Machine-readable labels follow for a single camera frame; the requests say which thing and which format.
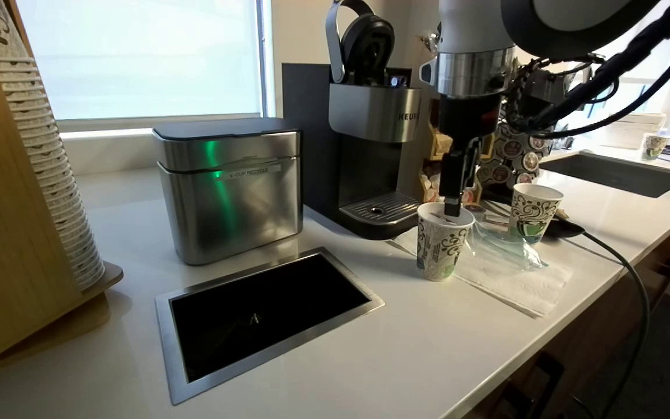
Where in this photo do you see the patterned paper cup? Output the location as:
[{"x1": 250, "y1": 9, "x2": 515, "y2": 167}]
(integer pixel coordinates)
[
  {"x1": 640, "y1": 133, "x2": 670, "y2": 162},
  {"x1": 416, "y1": 202, "x2": 475, "y2": 282},
  {"x1": 508, "y1": 184, "x2": 565, "y2": 245}
]

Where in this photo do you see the wooden cup dispenser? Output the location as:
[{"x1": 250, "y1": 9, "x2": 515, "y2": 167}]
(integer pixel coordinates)
[{"x1": 0, "y1": 0, "x2": 124, "y2": 379}]

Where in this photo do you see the coffee pod carousel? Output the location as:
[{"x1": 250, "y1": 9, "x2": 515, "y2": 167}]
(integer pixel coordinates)
[{"x1": 477, "y1": 111, "x2": 557, "y2": 202}]

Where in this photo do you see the wooden condiment organizer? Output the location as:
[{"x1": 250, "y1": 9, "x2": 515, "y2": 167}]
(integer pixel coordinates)
[{"x1": 419, "y1": 125, "x2": 482, "y2": 205}]

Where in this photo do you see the black and silver coffee machine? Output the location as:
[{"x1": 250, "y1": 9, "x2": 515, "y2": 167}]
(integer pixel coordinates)
[{"x1": 281, "y1": 0, "x2": 430, "y2": 240}]

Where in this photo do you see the coffee machine lid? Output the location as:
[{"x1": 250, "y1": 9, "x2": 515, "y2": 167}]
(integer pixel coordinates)
[{"x1": 325, "y1": 0, "x2": 395, "y2": 87}]

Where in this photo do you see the clear plastic bag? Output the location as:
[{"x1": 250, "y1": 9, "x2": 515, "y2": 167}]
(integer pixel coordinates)
[{"x1": 468, "y1": 221, "x2": 546, "y2": 272}]

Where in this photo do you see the sink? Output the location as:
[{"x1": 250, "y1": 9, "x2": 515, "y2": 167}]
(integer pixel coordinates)
[{"x1": 539, "y1": 151, "x2": 670, "y2": 198}]

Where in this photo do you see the stack of white napkins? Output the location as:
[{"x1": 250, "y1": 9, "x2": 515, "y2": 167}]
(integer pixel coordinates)
[{"x1": 598, "y1": 113, "x2": 668, "y2": 150}]

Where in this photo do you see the white paper napkin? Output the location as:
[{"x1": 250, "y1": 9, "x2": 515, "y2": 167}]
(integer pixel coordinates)
[{"x1": 390, "y1": 226, "x2": 574, "y2": 319}]

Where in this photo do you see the stainless steel recycle bin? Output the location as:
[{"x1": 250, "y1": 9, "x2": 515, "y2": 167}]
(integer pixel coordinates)
[{"x1": 152, "y1": 118, "x2": 304, "y2": 266}]

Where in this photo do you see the steel countertop trash chute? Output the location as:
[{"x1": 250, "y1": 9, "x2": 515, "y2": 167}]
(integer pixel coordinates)
[{"x1": 155, "y1": 247, "x2": 386, "y2": 406}]

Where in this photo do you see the window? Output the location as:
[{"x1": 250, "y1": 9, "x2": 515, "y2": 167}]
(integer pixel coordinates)
[{"x1": 15, "y1": 0, "x2": 269, "y2": 121}]

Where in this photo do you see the stack of paper cups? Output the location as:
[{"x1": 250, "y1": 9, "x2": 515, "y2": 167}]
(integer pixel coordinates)
[{"x1": 0, "y1": 0, "x2": 106, "y2": 292}]

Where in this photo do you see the black cable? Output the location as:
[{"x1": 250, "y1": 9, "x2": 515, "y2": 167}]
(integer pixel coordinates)
[{"x1": 544, "y1": 218, "x2": 651, "y2": 419}]

